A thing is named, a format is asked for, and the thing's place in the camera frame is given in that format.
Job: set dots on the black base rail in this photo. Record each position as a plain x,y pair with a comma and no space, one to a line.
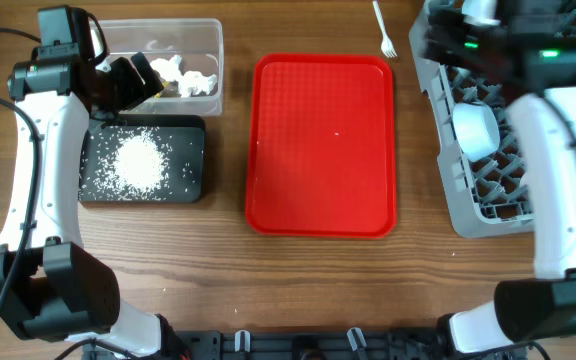
411,343

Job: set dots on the pile of white rice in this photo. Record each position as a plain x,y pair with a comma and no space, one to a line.
138,162

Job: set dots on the red serving tray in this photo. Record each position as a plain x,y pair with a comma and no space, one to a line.
321,157

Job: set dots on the white plastic fork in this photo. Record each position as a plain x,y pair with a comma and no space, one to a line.
387,46

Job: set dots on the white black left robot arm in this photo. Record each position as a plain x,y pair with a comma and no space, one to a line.
51,288

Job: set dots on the white napkin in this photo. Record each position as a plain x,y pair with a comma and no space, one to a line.
194,83

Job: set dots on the grey dishwasher rack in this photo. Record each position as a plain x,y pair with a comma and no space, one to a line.
458,165

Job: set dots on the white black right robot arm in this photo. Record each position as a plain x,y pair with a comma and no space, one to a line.
521,312

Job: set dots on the black tray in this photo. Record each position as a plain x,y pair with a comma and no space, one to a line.
178,160

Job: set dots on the light blue bowl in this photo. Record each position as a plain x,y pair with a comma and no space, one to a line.
476,130

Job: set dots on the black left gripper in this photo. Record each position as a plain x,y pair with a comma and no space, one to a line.
135,91

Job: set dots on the clear plastic bin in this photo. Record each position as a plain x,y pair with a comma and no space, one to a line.
199,41

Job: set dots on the white tissue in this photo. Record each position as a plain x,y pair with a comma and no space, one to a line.
168,70

